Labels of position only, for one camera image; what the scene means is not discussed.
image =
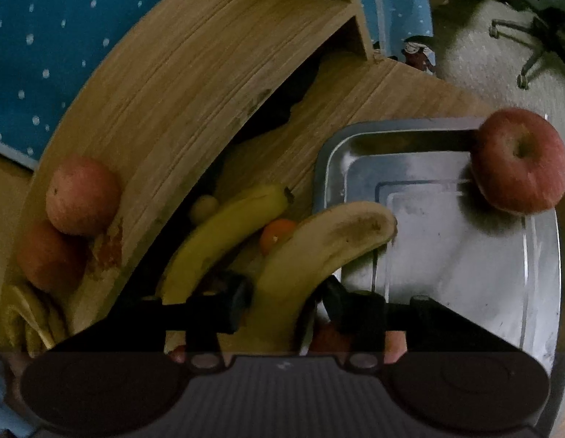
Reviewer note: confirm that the small banana bunch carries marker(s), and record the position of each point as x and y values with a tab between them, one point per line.
88	287

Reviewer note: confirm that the small plain tangerine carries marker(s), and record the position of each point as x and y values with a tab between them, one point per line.
277	236

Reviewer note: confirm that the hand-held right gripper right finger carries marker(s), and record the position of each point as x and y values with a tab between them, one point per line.
338	299

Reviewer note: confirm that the office chair base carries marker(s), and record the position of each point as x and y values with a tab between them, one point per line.
537	32

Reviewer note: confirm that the small yellowish round fruit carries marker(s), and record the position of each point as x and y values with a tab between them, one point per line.
204	207

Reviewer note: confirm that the metal tray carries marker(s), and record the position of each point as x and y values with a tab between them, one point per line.
446	237

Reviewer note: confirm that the spotted ripe banana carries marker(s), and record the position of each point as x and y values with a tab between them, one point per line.
309	246

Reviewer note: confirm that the yellowish fruit pile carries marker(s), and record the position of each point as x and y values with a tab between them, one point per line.
31	315

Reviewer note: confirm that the dark red apple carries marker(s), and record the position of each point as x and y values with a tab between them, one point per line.
519	164

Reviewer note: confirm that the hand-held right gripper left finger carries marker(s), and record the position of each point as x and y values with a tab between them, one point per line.
239	301

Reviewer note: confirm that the wooden shelf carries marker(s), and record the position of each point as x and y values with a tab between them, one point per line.
182	91

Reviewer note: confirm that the yellow banana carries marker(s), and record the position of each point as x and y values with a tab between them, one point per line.
218	232

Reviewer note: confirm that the blue dotted cloth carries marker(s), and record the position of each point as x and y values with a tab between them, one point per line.
59	54

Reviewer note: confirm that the light blue cloth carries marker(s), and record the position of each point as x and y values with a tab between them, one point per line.
4	397

